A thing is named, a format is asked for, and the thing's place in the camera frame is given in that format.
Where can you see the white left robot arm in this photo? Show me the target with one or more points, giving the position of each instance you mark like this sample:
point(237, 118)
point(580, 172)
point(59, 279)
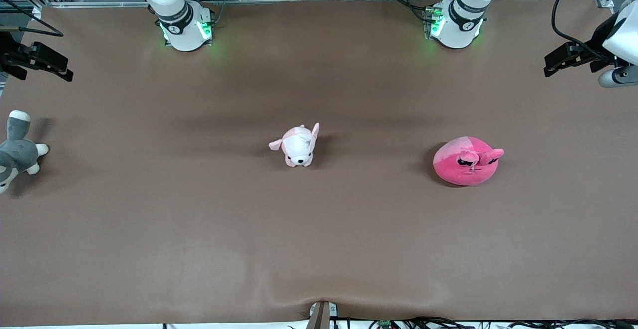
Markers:
point(456, 30)

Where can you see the grey white husky plush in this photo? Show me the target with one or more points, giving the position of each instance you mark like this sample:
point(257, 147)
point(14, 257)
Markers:
point(20, 154)

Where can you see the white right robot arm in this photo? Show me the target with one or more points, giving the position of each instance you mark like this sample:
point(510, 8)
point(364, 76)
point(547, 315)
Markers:
point(184, 35)

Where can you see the round hot pink plush toy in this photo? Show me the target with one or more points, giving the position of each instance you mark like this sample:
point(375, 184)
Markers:
point(458, 167)

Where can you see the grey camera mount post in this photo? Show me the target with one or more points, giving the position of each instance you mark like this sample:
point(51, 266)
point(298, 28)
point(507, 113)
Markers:
point(320, 319)

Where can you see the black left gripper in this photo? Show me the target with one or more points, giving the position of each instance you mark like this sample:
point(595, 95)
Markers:
point(599, 38)

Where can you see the brown table mat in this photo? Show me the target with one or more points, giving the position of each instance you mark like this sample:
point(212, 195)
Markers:
point(319, 229)

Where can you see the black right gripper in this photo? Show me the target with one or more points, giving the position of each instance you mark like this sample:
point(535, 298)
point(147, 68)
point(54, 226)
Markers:
point(11, 56)

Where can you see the small green circuit board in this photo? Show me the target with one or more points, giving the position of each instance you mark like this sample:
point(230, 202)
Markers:
point(385, 324)

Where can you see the pale pink white plush dog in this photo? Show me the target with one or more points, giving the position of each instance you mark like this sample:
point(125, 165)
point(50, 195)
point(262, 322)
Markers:
point(298, 147)

